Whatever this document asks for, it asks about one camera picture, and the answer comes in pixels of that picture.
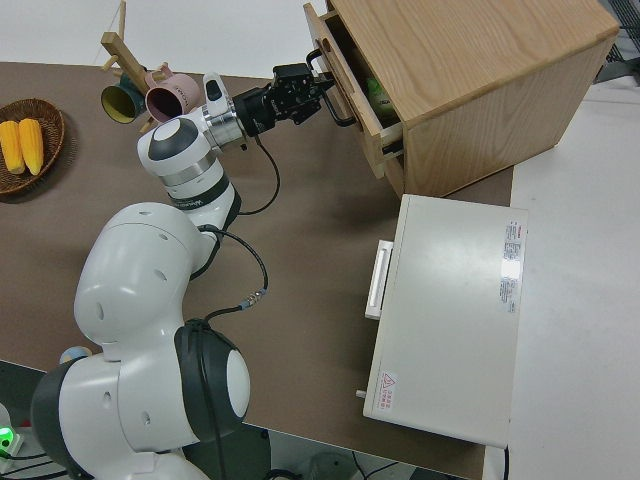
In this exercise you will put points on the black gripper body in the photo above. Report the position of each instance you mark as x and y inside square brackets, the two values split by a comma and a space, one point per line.
[287, 92]

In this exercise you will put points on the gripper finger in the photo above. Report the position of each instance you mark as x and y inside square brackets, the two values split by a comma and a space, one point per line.
[307, 111]
[322, 81]

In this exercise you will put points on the green object in drawer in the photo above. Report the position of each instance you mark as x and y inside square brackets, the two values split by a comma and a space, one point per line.
[380, 97]

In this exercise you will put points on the wooden drawer cabinet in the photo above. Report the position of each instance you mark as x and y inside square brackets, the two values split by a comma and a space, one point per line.
[480, 80]

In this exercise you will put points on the pink mug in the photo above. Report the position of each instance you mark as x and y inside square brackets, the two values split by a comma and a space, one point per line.
[175, 97]

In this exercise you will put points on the brown table mat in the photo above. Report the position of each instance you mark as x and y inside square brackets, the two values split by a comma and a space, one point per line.
[310, 240]

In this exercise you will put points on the wooden mug tree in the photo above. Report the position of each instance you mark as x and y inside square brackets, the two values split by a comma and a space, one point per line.
[125, 55]

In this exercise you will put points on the dark blue mug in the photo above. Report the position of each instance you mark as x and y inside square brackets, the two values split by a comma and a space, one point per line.
[117, 102]

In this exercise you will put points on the brown wicker basket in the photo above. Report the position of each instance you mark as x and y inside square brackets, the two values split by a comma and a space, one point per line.
[52, 130]

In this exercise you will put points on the white toaster oven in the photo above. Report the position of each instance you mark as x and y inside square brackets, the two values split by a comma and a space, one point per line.
[450, 310]

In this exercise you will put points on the yellow corn cob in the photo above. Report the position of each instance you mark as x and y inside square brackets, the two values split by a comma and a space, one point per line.
[31, 147]
[10, 147]

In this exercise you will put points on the blue call bell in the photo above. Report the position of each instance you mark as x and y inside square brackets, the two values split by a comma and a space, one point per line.
[74, 355]

